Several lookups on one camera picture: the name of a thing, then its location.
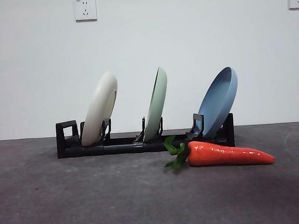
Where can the cream white plate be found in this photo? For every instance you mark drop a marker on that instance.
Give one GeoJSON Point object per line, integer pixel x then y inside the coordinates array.
{"type": "Point", "coordinates": [101, 107]}

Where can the black plate rack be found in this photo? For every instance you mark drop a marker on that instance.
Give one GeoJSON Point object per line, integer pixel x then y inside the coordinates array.
{"type": "Point", "coordinates": [121, 148]}

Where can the blue plate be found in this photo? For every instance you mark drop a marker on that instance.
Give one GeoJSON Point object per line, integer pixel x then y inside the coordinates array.
{"type": "Point", "coordinates": [215, 108]}

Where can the orange carrot with green leaves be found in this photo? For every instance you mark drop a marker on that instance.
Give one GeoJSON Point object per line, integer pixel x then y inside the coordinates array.
{"type": "Point", "coordinates": [218, 156]}

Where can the pale green plate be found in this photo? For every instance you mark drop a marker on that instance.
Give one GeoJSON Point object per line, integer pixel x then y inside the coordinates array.
{"type": "Point", "coordinates": [157, 104]}

